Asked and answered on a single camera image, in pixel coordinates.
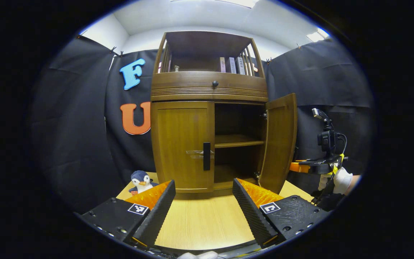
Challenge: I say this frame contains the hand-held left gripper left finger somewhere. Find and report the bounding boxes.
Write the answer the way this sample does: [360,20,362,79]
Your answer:
[79,180,176,248]

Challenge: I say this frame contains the ceiling light panel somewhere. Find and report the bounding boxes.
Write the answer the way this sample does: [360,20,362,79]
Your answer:
[171,0,259,8]
[306,27,331,42]

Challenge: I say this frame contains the black backdrop cloth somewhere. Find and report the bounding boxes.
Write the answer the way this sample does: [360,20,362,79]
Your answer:
[31,35,374,213]

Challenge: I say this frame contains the black door handle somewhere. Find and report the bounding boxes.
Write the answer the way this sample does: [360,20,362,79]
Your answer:
[203,142,211,171]

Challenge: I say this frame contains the penguin plush toy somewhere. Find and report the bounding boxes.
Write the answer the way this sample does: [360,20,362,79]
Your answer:
[128,170,159,196]

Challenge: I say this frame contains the wooden shoe cabinet door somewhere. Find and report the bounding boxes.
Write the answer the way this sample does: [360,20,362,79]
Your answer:
[152,102,215,195]
[257,93,298,195]

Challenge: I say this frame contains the wooden cabinet inner shelf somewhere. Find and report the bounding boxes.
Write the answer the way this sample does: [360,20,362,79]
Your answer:
[214,134,265,149]

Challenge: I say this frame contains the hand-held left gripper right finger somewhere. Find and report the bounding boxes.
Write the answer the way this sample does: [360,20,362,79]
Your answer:
[232,178,331,249]

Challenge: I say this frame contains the wooden cabinet drawer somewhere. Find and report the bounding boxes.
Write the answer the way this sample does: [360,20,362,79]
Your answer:
[151,71,268,98]

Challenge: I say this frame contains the wooden double-door shoe cabinet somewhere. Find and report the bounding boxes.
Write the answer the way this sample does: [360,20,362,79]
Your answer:
[150,31,269,200]

